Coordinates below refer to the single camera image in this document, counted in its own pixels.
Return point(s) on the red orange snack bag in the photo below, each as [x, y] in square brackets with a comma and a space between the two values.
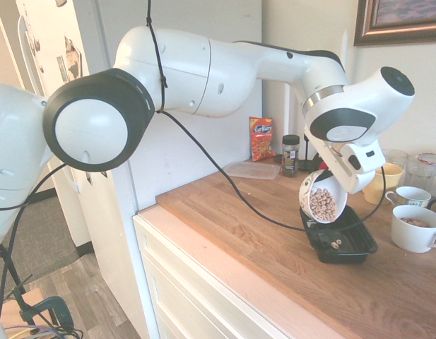
[261, 139]

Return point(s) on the clear drinking glass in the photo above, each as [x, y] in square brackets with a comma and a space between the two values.
[412, 173]
[396, 157]

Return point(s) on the black camera stand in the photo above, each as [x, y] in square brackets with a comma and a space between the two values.
[9, 265]

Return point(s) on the brown flat board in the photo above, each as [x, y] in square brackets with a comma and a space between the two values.
[34, 296]

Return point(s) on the white kitchen cabinet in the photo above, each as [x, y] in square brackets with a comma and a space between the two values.
[189, 282]

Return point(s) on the green clamp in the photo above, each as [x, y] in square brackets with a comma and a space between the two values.
[60, 310]

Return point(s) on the large plain white mug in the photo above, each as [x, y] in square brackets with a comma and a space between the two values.
[412, 236]

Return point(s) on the large photo fridge magnet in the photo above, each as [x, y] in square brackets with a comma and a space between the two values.
[73, 60]

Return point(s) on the white refrigerator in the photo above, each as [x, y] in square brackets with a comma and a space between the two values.
[48, 21]

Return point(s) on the cereal inside white mug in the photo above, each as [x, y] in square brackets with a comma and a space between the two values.
[415, 221]

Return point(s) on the black plastic food container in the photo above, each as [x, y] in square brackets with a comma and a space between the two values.
[345, 252]

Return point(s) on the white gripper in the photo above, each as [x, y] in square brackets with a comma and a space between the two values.
[348, 178]

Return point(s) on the white cup of cereal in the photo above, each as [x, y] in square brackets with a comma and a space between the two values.
[305, 192]

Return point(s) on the clear plastic lid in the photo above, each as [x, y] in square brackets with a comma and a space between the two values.
[253, 170]

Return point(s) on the spice jar with black lid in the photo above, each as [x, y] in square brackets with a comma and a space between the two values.
[290, 159]

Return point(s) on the dark wooden picture frame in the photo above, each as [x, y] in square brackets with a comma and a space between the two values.
[366, 35]

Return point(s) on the glass jar with red rim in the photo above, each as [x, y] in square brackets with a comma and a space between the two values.
[431, 173]

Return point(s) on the white mug with patterned band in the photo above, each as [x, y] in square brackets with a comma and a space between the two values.
[413, 196]

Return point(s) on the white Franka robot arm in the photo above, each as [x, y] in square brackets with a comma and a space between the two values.
[203, 77]

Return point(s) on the pile of cereal rings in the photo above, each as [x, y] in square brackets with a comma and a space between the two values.
[322, 206]

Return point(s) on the small photo fridge magnet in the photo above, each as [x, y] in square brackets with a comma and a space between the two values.
[61, 69]

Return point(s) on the pale yellow cup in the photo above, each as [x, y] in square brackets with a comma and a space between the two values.
[394, 176]

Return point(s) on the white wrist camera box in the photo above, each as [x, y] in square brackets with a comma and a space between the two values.
[362, 157]

